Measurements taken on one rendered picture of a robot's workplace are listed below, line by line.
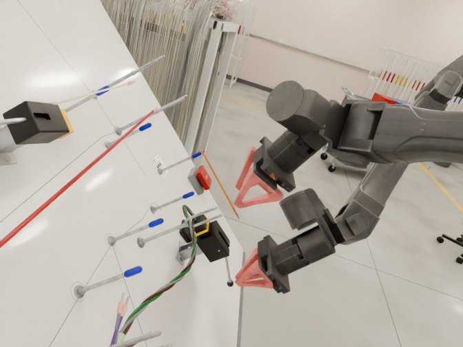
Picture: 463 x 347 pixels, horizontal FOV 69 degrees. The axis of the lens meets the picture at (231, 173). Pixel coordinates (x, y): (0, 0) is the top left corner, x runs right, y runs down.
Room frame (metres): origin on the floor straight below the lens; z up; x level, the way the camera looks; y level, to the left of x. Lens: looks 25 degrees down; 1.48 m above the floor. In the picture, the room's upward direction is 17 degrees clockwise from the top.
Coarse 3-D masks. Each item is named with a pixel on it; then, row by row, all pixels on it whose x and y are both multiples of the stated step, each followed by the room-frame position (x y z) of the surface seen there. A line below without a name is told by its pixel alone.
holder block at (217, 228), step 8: (216, 224) 0.52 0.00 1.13; (216, 232) 0.50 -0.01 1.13; (224, 232) 0.53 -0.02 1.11; (200, 240) 0.49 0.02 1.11; (208, 240) 0.49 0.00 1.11; (216, 240) 0.49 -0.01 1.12; (224, 240) 0.52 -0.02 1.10; (200, 248) 0.49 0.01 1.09; (208, 248) 0.49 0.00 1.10; (216, 248) 0.49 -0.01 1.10; (224, 248) 0.49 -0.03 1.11; (208, 256) 0.49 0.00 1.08; (216, 256) 0.49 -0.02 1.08; (224, 256) 0.50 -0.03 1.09
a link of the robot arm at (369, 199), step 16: (448, 80) 0.77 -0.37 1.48; (432, 96) 0.76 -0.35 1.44; (448, 96) 0.74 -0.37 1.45; (368, 176) 0.63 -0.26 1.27; (384, 176) 0.62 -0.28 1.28; (400, 176) 0.63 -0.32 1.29; (368, 192) 0.59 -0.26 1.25; (384, 192) 0.60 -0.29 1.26; (352, 208) 0.56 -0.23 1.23; (368, 208) 0.57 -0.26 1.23; (352, 240) 0.53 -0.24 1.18
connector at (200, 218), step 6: (198, 216) 0.51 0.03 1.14; (204, 216) 0.52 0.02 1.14; (192, 222) 0.50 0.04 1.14; (198, 222) 0.49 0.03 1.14; (210, 222) 0.52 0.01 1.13; (198, 228) 0.49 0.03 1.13; (204, 228) 0.49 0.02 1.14; (210, 228) 0.51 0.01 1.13; (204, 234) 0.49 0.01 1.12; (210, 234) 0.50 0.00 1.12
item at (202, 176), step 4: (200, 168) 0.76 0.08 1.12; (204, 168) 0.78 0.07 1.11; (200, 172) 0.74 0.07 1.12; (204, 172) 0.76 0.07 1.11; (196, 176) 0.74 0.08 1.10; (200, 176) 0.73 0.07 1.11; (204, 176) 0.74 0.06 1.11; (208, 176) 0.77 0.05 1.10; (200, 180) 0.73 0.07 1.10; (204, 180) 0.73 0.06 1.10; (208, 180) 0.76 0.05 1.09; (200, 184) 0.74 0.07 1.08; (204, 184) 0.73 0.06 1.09; (208, 184) 0.74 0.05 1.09; (204, 188) 0.74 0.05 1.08; (208, 188) 0.73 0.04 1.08
